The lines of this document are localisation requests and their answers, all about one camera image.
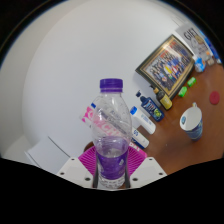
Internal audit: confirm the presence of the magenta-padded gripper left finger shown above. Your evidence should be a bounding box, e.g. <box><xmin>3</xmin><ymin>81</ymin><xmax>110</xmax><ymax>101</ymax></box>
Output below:
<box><xmin>55</xmin><ymin>146</ymin><xmax>99</xmax><ymax>189</ymax></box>

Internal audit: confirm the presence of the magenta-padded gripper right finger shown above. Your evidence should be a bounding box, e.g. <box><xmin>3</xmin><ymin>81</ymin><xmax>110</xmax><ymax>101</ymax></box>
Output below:
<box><xmin>125</xmin><ymin>146</ymin><xmax>168</xmax><ymax>189</ymax></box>

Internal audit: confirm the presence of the clear purple-capped water bottle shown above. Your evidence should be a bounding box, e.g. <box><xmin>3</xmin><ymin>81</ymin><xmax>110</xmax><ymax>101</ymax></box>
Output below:
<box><xmin>91</xmin><ymin>78</ymin><xmax>133</xmax><ymax>190</ymax></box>

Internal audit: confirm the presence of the white refrigerator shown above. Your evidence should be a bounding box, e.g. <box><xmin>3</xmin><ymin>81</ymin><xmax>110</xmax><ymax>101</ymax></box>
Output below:
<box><xmin>24</xmin><ymin>135</ymin><xmax>73</xmax><ymax>174</ymax></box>

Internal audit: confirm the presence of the white blue-capped lotion bottle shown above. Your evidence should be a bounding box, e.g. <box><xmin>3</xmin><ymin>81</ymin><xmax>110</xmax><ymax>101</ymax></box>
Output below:
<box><xmin>129</xmin><ymin>105</ymin><xmax>157</xmax><ymax>135</ymax></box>

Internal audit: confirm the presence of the dark blue pump bottle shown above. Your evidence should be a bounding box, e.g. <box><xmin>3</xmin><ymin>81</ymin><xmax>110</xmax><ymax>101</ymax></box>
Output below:
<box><xmin>135</xmin><ymin>90</ymin><xmax>165</xmax><ymax>123</ymax></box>

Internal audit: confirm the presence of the blue patterned ceramic mug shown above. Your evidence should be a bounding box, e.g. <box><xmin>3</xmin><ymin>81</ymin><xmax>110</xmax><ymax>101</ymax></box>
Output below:
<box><xmin>179</xmin><ymin>102</ymin><xmax>204</xmax><ymax>141</ymax></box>

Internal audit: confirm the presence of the amber yellow-labelled pump bottle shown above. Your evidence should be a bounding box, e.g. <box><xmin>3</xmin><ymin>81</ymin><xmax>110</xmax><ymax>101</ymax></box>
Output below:
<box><xmin>148</xmin><ymin>84</ymin><xmax>174</xmax><ymax>111</ymax></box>

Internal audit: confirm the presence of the flat round red coaster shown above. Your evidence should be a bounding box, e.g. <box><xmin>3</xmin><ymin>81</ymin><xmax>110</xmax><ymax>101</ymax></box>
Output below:
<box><xmin>208</xmin><ymin>90</ymin><xmax>221</xmax><ymax>106</ymax></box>

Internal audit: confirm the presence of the framed group picture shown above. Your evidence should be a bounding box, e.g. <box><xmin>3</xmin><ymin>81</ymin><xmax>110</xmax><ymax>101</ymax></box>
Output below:
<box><xmin>135</xmin><ymin>33</ymin><xmax>196</xmax><ymax>100</ymax></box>

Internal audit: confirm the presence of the blue tissue pack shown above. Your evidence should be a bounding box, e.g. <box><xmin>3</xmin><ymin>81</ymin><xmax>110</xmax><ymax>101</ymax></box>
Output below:
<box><xmin>194</xmin><ymin>57</ymin><xmax>206</xmax><ymax>73</ymax></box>

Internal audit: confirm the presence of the white paper gift bag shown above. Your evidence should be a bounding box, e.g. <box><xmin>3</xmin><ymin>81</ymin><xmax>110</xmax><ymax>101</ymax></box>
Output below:
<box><xmin>174</xmin><ymin>23</ymin><xmax>209</xmax><ymax>54</ymax></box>

